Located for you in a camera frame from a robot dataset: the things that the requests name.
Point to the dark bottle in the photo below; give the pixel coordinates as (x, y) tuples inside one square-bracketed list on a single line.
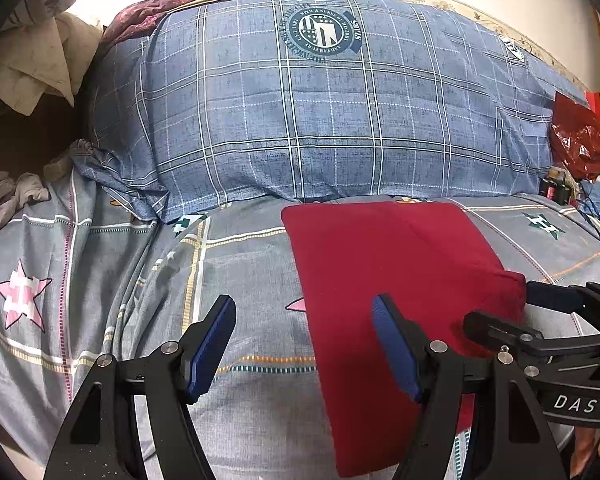
[(555, 186)]

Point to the maroon patterned cloth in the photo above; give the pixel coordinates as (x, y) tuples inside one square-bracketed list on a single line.
[(155, 7)]

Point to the red garment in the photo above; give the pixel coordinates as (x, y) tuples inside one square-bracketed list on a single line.
[(390, 270)]

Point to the beige crumpled cloth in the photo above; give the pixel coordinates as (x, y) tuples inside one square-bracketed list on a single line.
[(30, 60)]

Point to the grey star print bed sheet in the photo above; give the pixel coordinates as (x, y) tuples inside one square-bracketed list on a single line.
[(105, 270)]

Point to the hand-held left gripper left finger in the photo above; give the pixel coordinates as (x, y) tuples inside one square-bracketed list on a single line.
[(210, 350)]

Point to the red plastic bag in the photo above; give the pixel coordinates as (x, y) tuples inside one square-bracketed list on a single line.
[(582, 140)]

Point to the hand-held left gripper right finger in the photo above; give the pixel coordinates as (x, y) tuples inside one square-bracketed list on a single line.
[(395, 350)]

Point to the blue plaid pillow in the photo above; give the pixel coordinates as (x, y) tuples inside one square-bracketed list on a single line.
[(330, 105)]

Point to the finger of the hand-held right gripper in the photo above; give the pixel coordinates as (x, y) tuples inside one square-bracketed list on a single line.
[(555, 296), (500, 332)]

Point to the grey crumpled cloth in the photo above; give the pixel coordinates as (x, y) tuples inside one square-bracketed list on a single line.
[(5, 200)]

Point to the person's right hand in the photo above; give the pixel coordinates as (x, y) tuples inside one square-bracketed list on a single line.
[(597, 452)]

